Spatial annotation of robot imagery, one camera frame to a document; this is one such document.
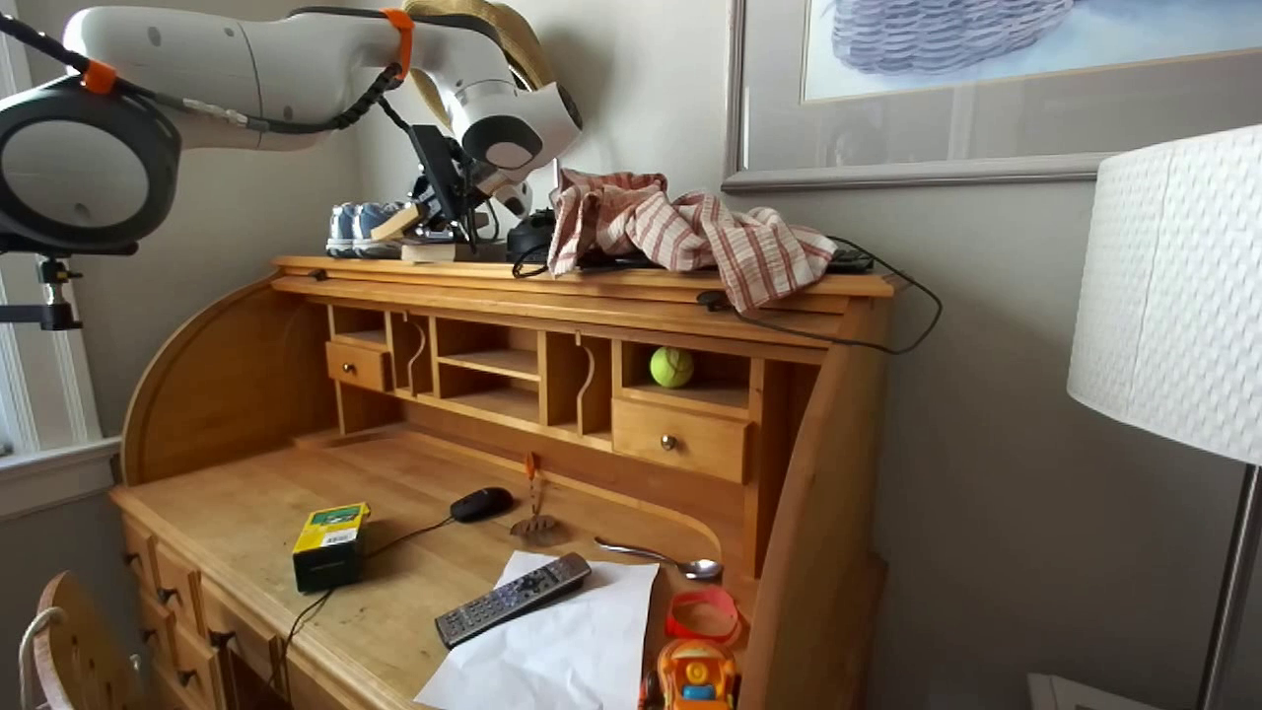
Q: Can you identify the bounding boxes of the green tennis ball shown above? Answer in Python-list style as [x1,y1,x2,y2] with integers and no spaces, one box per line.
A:
[647,344,699,394]

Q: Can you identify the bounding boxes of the orange toy car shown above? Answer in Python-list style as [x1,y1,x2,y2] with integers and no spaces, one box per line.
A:
[651,634,743,710]

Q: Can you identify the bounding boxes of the black mouse cable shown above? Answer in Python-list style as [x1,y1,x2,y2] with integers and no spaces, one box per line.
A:
[275,511,462,663]

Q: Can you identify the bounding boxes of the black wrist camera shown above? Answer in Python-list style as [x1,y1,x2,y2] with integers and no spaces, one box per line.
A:
[404,120,457,203]

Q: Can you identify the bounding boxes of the red tape ring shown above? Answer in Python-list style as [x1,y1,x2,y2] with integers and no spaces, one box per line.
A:
[658,583,745,652]

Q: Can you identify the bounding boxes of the wooden roll-top desk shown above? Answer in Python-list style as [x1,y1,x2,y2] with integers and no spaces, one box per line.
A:
[106,252,902,710]

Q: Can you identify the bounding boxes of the framed picture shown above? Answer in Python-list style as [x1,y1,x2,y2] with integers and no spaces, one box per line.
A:
[722,0,1262,198]

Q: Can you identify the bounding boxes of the thin black shelf cable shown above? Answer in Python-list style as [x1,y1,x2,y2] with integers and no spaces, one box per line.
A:
[695,233,947,357]

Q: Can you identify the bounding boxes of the book lying flat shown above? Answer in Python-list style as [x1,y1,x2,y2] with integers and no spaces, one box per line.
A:
[400,236,515,266]

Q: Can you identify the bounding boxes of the yellow green cardboard box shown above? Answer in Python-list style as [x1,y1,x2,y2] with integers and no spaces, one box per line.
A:
[290,502,377,596]

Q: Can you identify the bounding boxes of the black headphones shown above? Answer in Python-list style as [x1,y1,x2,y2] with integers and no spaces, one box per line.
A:
[504,203,559,282]

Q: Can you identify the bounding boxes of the metal spoon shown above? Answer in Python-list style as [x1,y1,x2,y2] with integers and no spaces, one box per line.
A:
[592,528,730,588]

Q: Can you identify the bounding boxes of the wooden chair back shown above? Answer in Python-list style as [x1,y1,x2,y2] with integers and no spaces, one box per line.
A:
[16,567,144,710]

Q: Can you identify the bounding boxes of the metal lamp pole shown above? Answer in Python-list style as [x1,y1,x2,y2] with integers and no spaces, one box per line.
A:
[1194,463,1262,710]

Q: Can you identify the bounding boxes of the white paper sheet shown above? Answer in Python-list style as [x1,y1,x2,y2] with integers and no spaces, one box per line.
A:
[416,549,662,710]

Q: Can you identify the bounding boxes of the red striped cloth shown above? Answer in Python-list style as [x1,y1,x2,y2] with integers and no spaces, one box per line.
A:
[544,165,841,315]

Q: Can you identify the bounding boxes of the black computer mouse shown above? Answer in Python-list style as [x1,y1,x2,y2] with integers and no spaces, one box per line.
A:
[445,486,519,523]

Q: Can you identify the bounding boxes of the window with white blinds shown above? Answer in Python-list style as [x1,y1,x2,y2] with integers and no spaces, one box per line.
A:
[0,248,124,463]

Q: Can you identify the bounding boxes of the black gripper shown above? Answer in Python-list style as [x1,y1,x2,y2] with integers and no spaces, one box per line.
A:
[407,124,515,256]

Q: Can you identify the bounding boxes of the grey remote control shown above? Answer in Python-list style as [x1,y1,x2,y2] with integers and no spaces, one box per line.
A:
[429,549,595,652]

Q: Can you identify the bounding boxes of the white paperback book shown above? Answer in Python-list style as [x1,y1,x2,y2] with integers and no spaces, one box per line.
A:
[369,191,445,252]

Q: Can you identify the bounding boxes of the small wooden drawer with knob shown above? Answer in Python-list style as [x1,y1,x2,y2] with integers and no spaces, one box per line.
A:
[613,389,756,488]
[324,333,395,394]

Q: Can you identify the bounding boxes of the blue grey sneaker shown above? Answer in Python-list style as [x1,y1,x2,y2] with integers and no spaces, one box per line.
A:
[324,198,369,258]
[353,198,416,258]

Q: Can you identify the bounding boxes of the white lamp shade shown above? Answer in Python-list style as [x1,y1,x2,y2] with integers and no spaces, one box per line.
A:
[1067,120,1262,470]

